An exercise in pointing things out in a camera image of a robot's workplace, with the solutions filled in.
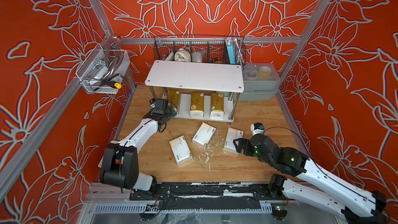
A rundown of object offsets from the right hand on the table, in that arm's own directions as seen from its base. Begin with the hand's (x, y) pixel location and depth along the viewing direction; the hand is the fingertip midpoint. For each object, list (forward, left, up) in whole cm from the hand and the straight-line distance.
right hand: (237, 143), depth 72 cm
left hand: (+21, +38, -4) cm, 44 cm away
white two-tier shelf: (+27, +6, +17) cm, 33 cm away
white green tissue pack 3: (+11, -1, -12) cm, 16 cm away
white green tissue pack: (+1, +29, -11) cm, 31 cm away
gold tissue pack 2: (+26, +8, -3) cm, 27 cm away
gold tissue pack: (+26, +20, -3) cm, 33 cm away
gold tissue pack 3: (+31, +35, -3) cm, 47 cm away
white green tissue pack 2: (+11, +16, -13) cm, 23 cm away
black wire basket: (+55, +19, +17) cm, 61 cm away
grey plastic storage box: (+42, -21, +1) cm, 47 cm away
